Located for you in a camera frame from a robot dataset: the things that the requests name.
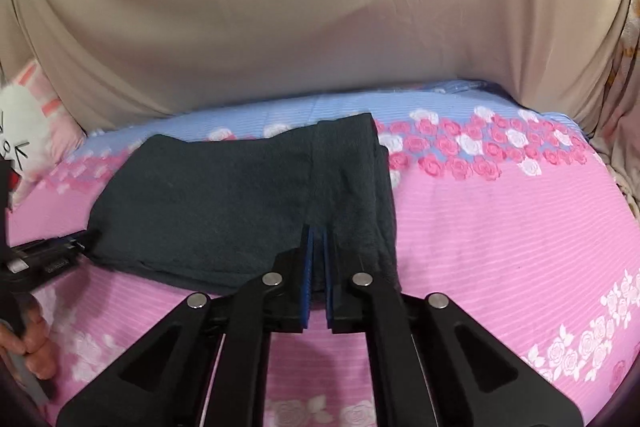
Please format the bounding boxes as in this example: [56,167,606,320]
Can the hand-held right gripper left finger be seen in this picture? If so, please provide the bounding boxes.
[56,225,315,427]

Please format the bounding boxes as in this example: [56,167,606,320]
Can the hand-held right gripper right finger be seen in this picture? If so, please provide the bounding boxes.
[322,229,583,427]

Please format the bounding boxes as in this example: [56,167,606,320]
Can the pink rose print bedsheet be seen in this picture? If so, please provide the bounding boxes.
[7,79,640,427]

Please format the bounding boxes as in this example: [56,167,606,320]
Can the cream floral cloth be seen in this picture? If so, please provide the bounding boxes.
[602,0,640,214]

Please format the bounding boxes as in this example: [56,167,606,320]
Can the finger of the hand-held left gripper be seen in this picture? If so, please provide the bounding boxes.
[47,229,100,258]

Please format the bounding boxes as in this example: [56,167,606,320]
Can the white cartoon face pillow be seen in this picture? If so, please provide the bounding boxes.
[0,59,87,208]

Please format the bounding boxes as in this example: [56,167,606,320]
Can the person's left hand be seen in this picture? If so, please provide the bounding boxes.
[0,292,58,381]

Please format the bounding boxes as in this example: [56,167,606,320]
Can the beige cloth cover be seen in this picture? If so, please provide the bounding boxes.
[0,0,640,138]

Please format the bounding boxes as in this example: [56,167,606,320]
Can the dark grey pants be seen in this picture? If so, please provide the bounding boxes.
[86,113,403,300]

